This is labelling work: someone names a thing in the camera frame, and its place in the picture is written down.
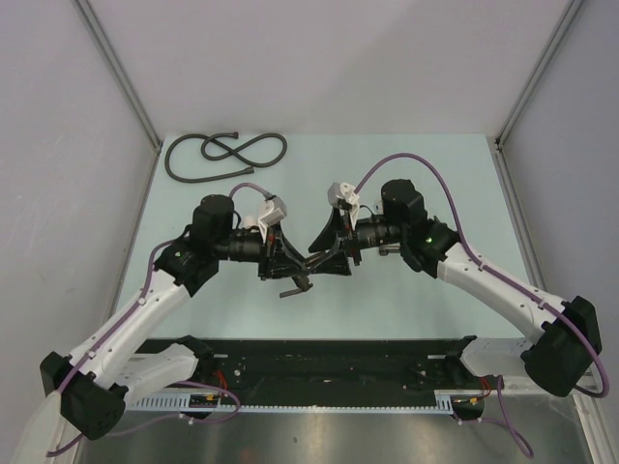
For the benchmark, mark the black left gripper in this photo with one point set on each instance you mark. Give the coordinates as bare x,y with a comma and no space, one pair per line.
272,263

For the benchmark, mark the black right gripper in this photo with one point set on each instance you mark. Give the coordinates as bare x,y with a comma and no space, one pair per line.
343,227

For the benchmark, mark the brushed steel water faucet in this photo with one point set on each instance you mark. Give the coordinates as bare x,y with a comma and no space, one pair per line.
313,265

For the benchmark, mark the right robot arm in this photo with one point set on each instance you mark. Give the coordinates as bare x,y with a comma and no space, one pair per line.
559,338

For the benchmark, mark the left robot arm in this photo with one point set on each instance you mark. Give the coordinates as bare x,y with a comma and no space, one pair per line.
92,392

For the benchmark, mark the dark metal L-shaped faucet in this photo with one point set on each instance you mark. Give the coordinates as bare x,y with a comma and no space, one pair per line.
387,250

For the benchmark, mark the white plastic pipe coupling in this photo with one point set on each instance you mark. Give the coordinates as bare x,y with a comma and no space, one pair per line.
249,222

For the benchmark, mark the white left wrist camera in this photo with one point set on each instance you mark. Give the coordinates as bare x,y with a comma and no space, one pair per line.
269,213

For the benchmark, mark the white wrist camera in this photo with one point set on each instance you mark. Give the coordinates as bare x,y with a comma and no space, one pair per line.
269,213
343,196

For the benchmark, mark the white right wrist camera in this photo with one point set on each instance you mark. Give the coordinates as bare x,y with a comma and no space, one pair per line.
343,196

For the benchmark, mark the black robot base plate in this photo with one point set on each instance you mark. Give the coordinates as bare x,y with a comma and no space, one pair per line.
337,372

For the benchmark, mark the slotted grey cable duct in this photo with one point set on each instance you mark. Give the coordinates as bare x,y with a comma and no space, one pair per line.
192,402

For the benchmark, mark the right aluminium frame post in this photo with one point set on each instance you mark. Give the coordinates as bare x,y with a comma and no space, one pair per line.
558,36

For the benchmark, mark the aluminium frame post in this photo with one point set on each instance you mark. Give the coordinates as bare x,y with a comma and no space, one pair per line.
95,29
558,36

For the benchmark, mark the left aluminium frame post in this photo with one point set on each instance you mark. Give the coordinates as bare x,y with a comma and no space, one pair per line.
95,29

